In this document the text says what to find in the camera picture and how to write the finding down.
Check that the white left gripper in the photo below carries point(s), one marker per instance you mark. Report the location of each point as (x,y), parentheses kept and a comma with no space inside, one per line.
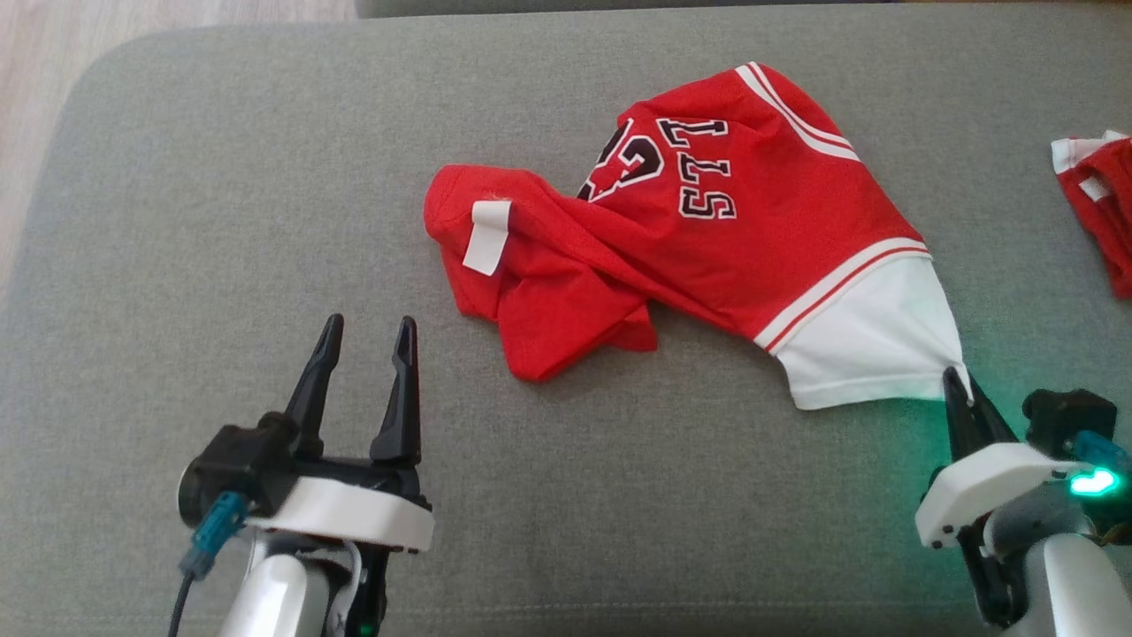
(354,513)

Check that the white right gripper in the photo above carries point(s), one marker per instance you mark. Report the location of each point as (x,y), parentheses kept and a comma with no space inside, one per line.
(982,482)

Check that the red white-trimmed shorts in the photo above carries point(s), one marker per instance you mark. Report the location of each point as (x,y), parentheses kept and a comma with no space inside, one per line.
(1110,203)

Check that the red numbered basketball jersey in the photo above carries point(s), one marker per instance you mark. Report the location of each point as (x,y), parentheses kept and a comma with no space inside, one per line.
(752,239)

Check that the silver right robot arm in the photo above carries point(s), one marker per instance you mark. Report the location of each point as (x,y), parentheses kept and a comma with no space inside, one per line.
(1070,575)

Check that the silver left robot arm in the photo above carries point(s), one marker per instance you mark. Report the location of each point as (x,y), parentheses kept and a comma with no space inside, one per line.
(274,593)

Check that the grey sofa chaise cushion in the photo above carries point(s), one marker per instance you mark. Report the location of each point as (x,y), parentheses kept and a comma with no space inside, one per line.
(265,177)

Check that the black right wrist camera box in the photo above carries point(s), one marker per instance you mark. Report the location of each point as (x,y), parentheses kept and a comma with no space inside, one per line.
(1066,416)

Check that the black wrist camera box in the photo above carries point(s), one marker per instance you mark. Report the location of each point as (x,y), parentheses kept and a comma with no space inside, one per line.
(1066,416)
(234,464)

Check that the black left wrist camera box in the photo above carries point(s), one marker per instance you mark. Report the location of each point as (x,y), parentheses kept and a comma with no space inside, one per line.
(234,464)

